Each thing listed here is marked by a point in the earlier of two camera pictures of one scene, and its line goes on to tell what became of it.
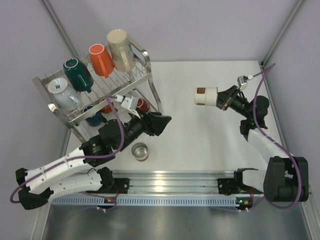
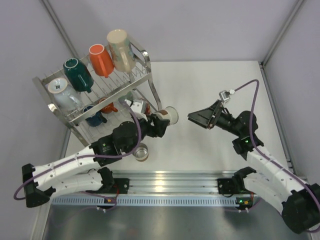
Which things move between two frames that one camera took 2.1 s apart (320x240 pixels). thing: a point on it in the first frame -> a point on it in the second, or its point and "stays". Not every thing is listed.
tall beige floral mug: x=122 y=51 stays
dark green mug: x=79 y=78 stays
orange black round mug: x=107 y=109 stays
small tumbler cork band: x=206 y=96 -> x=163 y=112
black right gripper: x=224 y=99 -> x=203 y=117
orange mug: x=101 y=62 stays
